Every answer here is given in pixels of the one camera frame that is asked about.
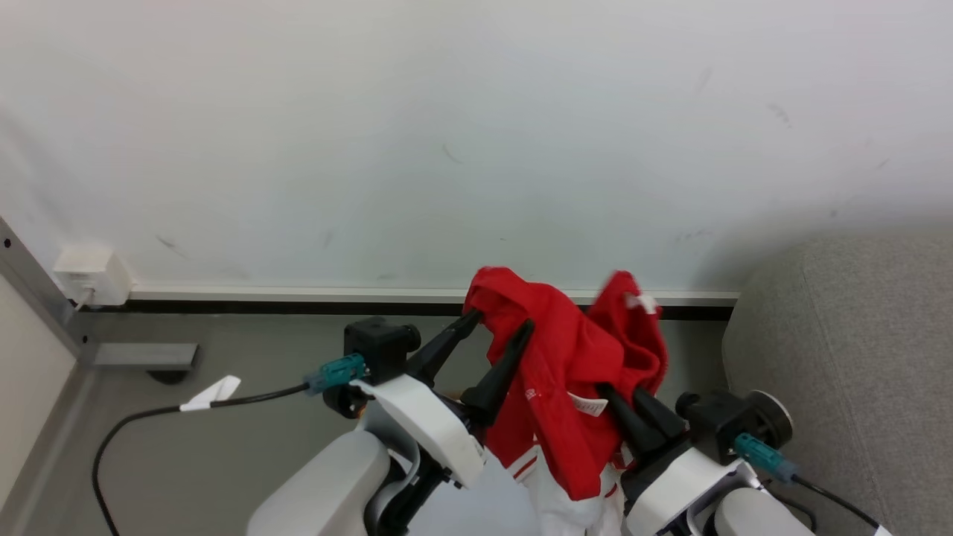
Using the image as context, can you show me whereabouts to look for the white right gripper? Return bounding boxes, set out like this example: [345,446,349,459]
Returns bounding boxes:
[595,383,762,536]

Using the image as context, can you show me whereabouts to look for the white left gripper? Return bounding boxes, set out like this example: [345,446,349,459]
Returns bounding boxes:
[350,310,536,536]

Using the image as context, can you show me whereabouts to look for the red and white garment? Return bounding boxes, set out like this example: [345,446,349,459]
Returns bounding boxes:
[462,266,669,536]

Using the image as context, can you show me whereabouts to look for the grey fabric sofa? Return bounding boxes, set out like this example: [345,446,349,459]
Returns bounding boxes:
[721,232,953,536]

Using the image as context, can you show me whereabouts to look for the white partition panel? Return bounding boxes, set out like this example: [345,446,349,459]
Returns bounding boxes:
[0,274,78,514]

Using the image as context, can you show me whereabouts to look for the white tag on cable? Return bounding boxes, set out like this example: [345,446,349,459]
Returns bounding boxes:
[179,375,242,412]

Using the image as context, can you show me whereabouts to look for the grey metal frame foot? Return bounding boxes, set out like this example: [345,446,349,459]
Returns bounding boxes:
[91,342,200,371]

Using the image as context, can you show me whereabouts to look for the white wall socket box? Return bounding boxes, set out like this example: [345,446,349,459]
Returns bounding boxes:
[54,244,133,307]

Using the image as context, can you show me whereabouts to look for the grey metal frame post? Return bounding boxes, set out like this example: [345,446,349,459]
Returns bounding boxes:
[0,216,96,367]

